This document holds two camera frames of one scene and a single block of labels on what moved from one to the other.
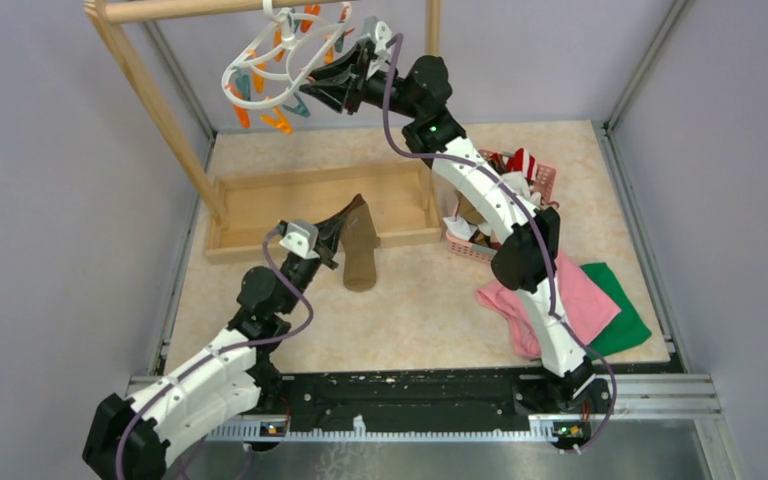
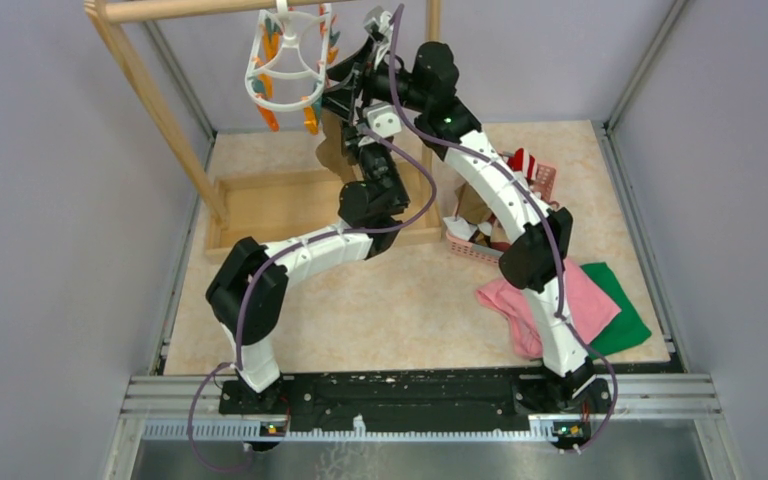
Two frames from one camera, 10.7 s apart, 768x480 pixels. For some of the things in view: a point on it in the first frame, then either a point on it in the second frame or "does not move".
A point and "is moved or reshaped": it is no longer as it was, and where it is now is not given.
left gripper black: x=328 y=237 to x=353 y=148
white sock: x=460 y=228 does not move
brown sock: x=360 y=241 is moved or reshaped
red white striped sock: x=522 y=162 does not move
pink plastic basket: x=543 y=184 does not move
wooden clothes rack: x=252 y=211 does not move
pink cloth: x=577 y=300 does not move
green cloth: x=626 y=327 does not move
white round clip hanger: x=278 y=64 is moved or reshaped
